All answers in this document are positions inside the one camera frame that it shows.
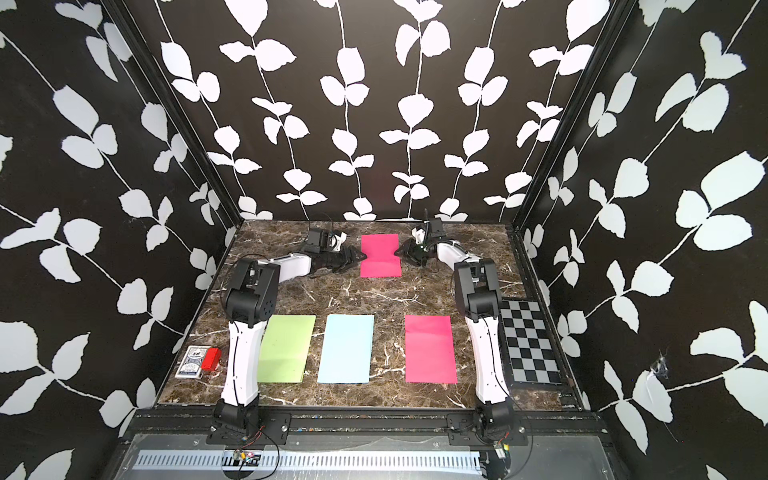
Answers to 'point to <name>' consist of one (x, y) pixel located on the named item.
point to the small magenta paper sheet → (381, 259)
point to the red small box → (211, 359)
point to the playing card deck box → (190, 366)
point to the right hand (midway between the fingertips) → (396, 250)
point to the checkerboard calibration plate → (530, 351)
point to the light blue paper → (347, 349)
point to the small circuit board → (242, 459)
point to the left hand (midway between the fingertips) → (364, 254)
